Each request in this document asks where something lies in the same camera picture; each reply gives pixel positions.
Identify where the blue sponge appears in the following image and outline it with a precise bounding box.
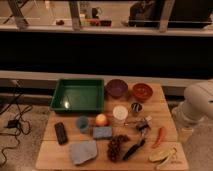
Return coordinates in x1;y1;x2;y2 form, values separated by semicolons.
93;126;112;139

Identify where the orange yellow apple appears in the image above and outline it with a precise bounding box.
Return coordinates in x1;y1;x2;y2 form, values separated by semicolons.
95;114;108;126

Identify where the black handled brush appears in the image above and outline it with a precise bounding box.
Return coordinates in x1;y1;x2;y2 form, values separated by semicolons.
122;139;146;161

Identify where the red bowl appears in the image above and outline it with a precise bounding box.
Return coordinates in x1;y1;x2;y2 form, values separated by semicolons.
132;83;153;102

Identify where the black remote control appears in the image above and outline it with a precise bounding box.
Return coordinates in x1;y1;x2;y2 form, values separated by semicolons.
54;122;68;145

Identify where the black power adapter cable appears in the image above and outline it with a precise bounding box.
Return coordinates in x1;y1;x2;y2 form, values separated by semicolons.
0;79;34;168

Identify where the metal binder clip tool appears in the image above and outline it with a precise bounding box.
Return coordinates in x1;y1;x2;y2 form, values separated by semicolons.
124;115;153;136

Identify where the yellow banana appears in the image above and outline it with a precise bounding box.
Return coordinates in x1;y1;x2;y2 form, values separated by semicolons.
149;148;177;170

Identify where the blue cup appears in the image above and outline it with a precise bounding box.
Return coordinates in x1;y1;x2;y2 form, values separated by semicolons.
76;116;89;133

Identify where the purple bowl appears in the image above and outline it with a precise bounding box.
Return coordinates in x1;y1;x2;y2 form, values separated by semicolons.
105;79;128;98

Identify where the green plastic tray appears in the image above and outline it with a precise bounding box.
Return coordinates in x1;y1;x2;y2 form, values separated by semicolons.
50;79;104;114

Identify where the small metal cup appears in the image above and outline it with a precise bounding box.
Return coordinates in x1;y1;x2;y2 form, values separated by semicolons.
131;102;142;116

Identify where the red chili pepper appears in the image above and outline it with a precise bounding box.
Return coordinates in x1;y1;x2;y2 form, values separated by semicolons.
151;127;166;148

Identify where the grey blue cloth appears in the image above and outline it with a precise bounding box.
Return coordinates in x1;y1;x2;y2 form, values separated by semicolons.
70;140;98;165

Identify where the wooden board table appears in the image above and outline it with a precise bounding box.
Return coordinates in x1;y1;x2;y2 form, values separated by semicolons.
36;83;189;171

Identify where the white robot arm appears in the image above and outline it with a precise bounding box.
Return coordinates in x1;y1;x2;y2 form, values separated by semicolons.
172;79;213;143

